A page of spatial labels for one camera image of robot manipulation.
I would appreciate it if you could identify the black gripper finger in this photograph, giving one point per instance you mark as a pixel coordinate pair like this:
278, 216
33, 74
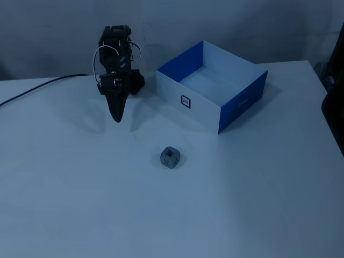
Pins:
122, 103
113, 104

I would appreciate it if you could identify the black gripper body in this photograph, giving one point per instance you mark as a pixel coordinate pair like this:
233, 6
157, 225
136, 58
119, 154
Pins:
114, 92

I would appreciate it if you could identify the gray block with square hole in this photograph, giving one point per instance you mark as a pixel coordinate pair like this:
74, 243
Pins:
169, 160

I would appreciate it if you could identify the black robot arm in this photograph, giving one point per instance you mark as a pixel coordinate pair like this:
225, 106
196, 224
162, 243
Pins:
114, 37

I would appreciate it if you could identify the blue and white cardboard box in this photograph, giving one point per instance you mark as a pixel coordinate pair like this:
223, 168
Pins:
199, 113

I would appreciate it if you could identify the gray object with blue sticker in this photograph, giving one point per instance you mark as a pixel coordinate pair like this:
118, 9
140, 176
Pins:
322, 72

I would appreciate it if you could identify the black plastic case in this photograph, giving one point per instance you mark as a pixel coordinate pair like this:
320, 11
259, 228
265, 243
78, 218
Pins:
334, 121

